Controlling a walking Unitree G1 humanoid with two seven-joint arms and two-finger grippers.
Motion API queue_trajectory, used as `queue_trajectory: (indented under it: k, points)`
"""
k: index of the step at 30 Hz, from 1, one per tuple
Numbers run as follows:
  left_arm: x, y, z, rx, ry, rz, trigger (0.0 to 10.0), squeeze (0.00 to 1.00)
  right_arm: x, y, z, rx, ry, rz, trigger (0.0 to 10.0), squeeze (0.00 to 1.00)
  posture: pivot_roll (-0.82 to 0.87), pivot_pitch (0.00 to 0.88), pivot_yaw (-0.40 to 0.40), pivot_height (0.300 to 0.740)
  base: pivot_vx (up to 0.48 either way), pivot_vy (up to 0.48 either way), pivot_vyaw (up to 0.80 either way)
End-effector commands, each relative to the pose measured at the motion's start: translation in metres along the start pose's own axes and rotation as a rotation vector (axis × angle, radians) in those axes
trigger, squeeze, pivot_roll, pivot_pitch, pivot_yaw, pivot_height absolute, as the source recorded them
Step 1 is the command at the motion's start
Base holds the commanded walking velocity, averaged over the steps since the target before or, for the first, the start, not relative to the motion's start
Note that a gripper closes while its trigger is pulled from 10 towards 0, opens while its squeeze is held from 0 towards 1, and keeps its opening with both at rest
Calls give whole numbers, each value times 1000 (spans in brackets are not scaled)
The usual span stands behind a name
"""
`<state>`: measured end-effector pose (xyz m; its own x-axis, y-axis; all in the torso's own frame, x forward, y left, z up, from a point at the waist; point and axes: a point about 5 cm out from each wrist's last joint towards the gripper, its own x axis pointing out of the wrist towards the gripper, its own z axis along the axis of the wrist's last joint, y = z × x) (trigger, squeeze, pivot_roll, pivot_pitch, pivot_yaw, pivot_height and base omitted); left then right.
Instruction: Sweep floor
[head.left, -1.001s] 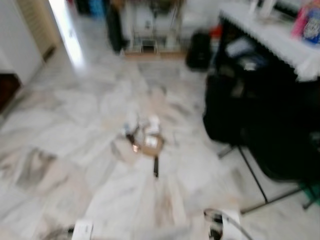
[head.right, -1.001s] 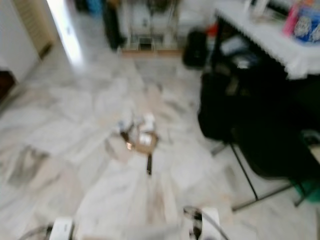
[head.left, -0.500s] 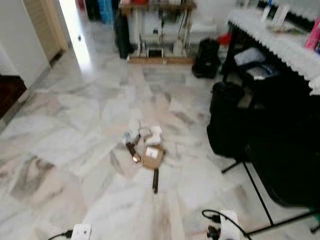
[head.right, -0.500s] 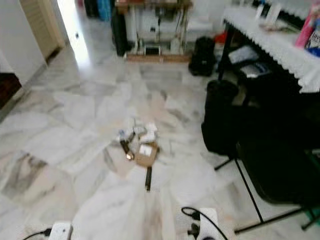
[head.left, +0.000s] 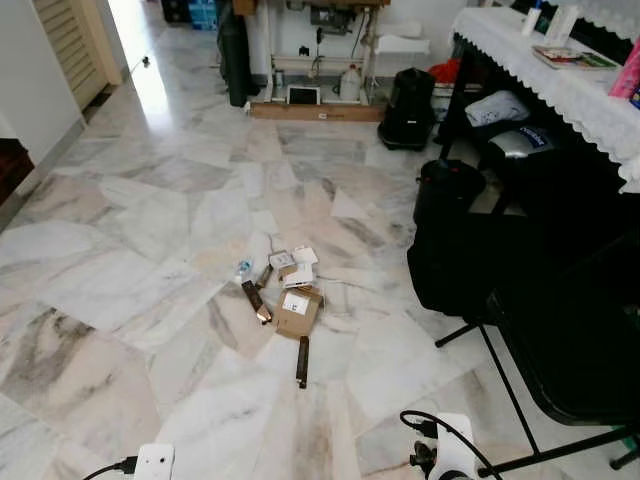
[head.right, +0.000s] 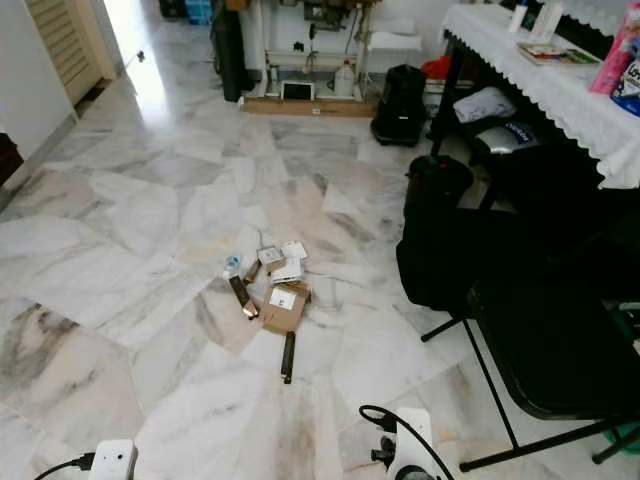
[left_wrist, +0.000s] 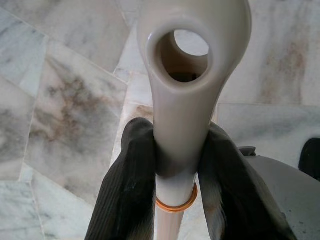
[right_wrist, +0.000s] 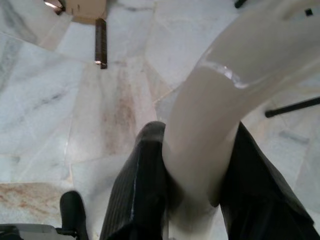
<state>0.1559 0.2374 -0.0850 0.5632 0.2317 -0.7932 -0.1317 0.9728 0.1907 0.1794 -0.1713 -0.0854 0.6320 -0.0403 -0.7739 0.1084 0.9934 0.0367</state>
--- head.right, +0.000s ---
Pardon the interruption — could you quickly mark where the cream louvred door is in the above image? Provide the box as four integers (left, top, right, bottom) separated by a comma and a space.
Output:
24, 0, 118, 107

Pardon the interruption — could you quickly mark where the small grey box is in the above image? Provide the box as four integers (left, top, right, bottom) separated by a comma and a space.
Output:
257, 246, 286, 268

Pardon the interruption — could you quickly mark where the white paper packet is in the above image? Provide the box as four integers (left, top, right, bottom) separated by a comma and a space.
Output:
270, 260, 306, 285

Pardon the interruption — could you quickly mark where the brown cardboard box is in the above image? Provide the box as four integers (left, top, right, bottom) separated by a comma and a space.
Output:
259, 281, 312, 336

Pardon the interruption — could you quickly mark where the small white card box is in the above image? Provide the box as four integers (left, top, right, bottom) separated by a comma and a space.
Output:
280, 241, 308, 263

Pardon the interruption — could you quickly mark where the tall black bin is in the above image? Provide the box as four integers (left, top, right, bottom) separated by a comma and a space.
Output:
210, 4, 247, 104

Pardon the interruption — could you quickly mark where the dark brown tube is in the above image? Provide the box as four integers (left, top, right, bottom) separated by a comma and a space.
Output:
281, 331, 297, 385

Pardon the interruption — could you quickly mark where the white framed tablet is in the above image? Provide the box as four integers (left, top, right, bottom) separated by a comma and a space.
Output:
280, 82, 316, 103

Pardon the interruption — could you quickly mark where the long wooden board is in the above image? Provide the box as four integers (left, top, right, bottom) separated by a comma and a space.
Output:
241, 96, 377, 119

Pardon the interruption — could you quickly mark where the white sewing machine table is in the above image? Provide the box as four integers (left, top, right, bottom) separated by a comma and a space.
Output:
240, 0, 383, 99

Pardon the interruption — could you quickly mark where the white plastic jug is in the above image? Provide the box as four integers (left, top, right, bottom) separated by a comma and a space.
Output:
332, 60, 358, 98

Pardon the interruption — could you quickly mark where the black backpack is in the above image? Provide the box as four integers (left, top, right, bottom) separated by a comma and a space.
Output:
395, 154, 513, 314

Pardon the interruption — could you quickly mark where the white bag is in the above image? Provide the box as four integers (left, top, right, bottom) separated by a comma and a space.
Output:
452, 86, 520, 125

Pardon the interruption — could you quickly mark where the slim white bottle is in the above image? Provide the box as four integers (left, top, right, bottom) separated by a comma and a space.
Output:
508, 0, 530, 34

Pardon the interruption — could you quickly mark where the black folding chair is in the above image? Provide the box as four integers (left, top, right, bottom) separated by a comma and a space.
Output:
421, 215, 640, 473

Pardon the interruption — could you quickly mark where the table with white lace cloth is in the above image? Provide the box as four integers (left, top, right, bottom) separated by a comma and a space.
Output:
430, 3, 640, 191

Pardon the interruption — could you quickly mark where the colourful book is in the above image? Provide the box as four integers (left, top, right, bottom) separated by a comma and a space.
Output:
517, 41, 602, 68

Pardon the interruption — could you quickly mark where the tall white carton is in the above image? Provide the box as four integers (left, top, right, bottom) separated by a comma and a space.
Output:
530, 0, 567, 44

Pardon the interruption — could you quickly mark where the pink bottle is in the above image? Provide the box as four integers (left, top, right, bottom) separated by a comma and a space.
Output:
589, 4, 640, 97

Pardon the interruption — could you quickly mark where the blue white package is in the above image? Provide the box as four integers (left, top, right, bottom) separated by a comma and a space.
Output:
609, 60, 640, 117

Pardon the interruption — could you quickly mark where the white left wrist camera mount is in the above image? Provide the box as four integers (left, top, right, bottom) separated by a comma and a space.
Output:
89, 439, 139, 480

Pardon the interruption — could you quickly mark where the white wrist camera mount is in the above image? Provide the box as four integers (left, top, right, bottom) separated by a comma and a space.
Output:
89, 439, 139, 480
389, 408, 437, 480

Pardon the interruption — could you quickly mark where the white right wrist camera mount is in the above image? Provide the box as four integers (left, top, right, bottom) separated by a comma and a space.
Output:
389, 408, 437, 480

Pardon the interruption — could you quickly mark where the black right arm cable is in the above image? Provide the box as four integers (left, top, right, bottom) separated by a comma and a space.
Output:
359, 404, 457, 480

